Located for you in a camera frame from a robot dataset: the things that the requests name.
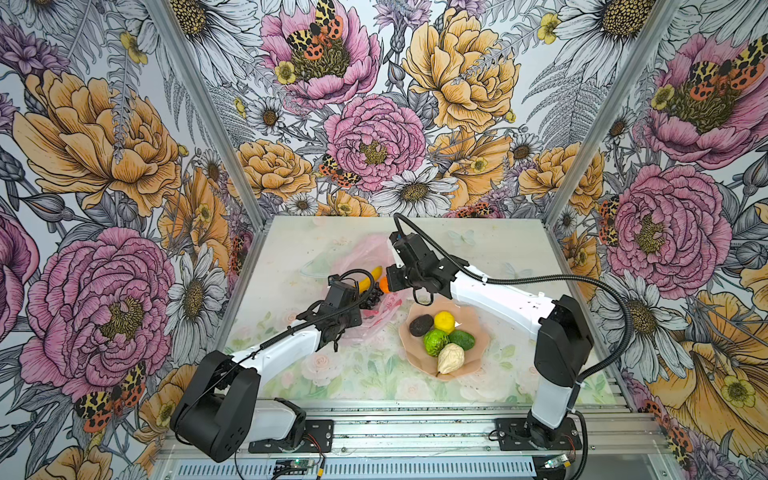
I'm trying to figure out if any yellow fake banana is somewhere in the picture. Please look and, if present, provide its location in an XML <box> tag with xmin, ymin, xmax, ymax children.
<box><xmin>358</xmin><ymin>266</ymin><xmax>383</xmax><ymax>293</ymax></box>

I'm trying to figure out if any pink printed plastic bag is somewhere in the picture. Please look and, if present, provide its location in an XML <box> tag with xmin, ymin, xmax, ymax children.
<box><xmin>332</xmin><ymin>234</ymin><xmax>405</xmax><ymax>345</ymax></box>

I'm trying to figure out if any yellow fake lemon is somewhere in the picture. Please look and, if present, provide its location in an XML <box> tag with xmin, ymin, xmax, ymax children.
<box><xmin>434</xmin><ymin>311</ymin><xmax>456</xmax><ymax>334</ymax></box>

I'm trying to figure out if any dark green fake avocado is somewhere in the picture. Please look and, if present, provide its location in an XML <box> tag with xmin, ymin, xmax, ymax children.
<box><xmin>448</xmin><ymin>330</ymin><xmax>476</xmax><ymax>351</ymax></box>

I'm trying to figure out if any pale fake garlic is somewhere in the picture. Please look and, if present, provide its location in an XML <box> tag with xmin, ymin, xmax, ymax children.
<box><xmin>436</xmin><ymin>343</ymin><xmax>465</xmax><ymax>376</ymax></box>

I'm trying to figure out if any orange fake orange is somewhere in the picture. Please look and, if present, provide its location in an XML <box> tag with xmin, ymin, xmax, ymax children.
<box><xmin>378</xmin><ymin>276</ymin><xmax>390</xmax><ymax>294</ymax></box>

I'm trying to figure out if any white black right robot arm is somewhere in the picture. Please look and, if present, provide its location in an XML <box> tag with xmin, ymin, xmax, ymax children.
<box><xmin>386</xmin><ymin>232</ymin><xmax>594</xmax><ymax>449</ymax></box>

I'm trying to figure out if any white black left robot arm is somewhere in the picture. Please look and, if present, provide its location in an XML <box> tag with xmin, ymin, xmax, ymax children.
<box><xmin>170</xmin><ymin>275</ymin><xmax>371</xmax><ymax>463</ymax></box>

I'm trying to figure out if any black brown fake fruit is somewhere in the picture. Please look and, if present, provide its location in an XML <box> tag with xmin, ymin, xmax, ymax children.
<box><xmin>408</xmin><ymin>314</ymin><xmax>434</xmax><ymax>338</ymax></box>

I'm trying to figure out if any pink round plate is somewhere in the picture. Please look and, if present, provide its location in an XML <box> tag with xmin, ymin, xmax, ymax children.
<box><xmin>399</xmin><ymin>299</ymin><xmax>490</xmax><ymax>381</ymax></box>

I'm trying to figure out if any green circuit board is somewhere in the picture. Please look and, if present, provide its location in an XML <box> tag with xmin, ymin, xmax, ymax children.
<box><xmin>272</xmin><ymin>459</ymin><xmax>325</xmax><ymax>479</ymax></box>

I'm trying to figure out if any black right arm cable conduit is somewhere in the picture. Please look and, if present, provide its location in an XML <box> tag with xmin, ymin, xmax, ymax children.
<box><xmin>392</xmin><ymin>212</ymin><xmax>633</xmax><ymax>480</ymax></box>

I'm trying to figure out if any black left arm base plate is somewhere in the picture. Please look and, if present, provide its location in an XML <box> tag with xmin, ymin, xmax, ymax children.
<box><xmin>247</xmin><ymin>419</ymin><xmax>335</xmax><ymax>454</ymax></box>

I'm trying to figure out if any aluminium front rail frame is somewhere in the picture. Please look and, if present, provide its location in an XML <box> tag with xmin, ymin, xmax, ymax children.
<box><xmin>153</xmin><ymin>401</ymin><xmax>682</xmax><ymax>479</ymax></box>

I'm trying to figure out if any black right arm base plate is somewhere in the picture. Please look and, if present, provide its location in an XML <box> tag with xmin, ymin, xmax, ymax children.
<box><xmin>493</xmin><ymin>417</ymin><xmax>582</xmax><ymax>452</ymax></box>

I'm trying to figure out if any aluminium left corner post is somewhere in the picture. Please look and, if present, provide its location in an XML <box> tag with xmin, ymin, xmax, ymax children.
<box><xmin>147</xmin><ymin>1</ymin><xmax>268</xmax><ymax>233</ymax></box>

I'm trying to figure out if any aluminium corner post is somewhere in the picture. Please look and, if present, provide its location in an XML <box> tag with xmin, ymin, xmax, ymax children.
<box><xmin>147</xmin><ymin>1</ymin><xmax>268</xmax><ymax>233</ymax></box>
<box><xmin>543</xmin><ymin>0</ymin><xmax>681</xmax><ymax>228</ymax></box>

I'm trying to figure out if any aluminium right corner post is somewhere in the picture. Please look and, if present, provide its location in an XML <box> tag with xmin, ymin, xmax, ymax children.
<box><xmin>543</xmin><ymin>0</ymin><xmax>681</xmax><ymax>228</ymax></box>

